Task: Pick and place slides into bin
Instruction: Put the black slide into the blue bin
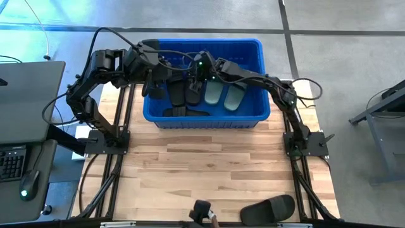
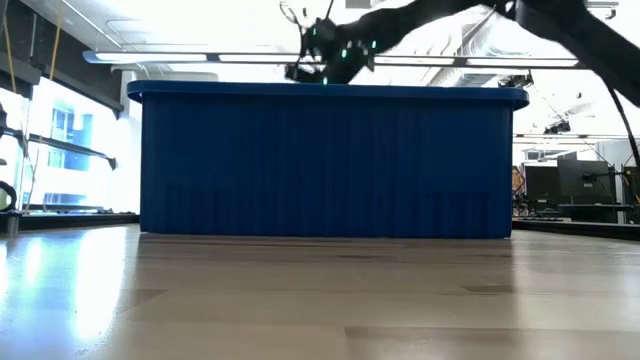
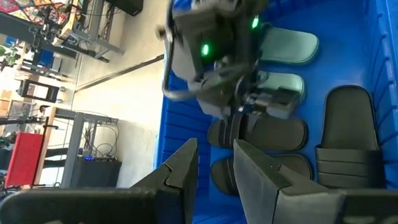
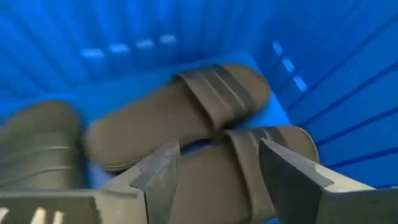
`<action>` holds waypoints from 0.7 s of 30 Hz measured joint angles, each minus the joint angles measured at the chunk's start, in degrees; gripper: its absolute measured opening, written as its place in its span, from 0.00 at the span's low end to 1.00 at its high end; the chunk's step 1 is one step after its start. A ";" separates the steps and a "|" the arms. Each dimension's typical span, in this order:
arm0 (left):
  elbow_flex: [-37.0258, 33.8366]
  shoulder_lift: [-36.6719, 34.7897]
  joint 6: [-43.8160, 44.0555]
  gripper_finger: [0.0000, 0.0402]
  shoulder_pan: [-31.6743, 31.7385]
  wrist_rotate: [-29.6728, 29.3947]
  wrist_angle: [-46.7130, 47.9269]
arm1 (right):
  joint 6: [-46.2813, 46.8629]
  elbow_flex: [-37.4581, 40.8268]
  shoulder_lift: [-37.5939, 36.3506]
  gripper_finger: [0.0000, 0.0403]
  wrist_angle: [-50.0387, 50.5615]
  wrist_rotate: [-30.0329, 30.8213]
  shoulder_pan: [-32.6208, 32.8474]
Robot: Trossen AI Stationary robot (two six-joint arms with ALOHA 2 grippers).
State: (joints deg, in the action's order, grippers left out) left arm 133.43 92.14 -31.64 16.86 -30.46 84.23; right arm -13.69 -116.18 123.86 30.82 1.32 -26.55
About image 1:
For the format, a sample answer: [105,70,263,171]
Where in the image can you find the blue plastic bin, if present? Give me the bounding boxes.
[142,38,271,129]

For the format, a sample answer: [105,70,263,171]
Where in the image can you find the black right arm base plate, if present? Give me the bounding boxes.
[283,131,330,157]

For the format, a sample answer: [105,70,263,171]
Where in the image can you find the black computer mouse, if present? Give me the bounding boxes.
[19,169,41,202]

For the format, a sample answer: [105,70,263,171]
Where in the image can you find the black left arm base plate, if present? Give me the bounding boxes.
[84,129,131,155]

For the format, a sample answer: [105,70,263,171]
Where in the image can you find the white cable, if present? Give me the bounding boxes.
[23,0,52,61]

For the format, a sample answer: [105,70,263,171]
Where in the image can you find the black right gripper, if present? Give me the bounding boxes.
[189,50,219,94]

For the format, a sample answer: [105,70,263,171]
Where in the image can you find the silver aluminium rail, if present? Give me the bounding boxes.
[100,221,137,228]

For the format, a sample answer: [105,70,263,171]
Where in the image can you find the black rubber slide sandal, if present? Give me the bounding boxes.
[239,194,296,226]
[185,79,203,106]
[169,80,187,107]
[163,106,211,118]

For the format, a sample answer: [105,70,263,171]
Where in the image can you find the black desk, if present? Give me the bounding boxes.
[0,139,58,224]

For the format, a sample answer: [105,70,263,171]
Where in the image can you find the black keyboard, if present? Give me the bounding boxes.
[0,144,27,183]

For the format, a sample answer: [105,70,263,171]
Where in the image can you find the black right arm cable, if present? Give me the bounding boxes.
[290,77,323,110]

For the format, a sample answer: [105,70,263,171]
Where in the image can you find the grey metal cart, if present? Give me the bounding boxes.
[349,79,405,186]

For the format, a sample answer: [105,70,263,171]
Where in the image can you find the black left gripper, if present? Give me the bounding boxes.
[141,58,183,99]

